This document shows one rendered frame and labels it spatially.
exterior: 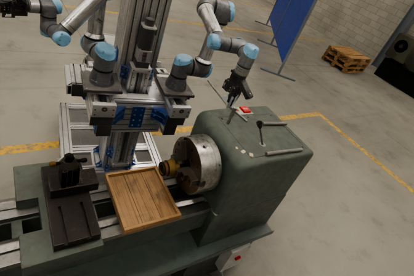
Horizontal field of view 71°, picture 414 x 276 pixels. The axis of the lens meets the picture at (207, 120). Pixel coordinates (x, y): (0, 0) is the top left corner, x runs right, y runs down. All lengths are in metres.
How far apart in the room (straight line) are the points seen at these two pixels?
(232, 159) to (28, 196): 0.96
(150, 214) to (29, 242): 0.53
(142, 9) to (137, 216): 1.20
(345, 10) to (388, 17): 1.58
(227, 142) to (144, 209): 0.55
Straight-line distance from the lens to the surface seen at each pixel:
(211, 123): 1.67
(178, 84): 2.00
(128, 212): 1.57
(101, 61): 1.81
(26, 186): 1.61
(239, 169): 1.49
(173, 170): 1.51
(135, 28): 1.95
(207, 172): 1.48
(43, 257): 1.40
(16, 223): 1.60
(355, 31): 12.35
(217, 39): 1.48
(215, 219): 1.76
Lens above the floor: 2.15
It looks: 33 degrees down
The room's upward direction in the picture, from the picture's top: 22 degrees clockwise
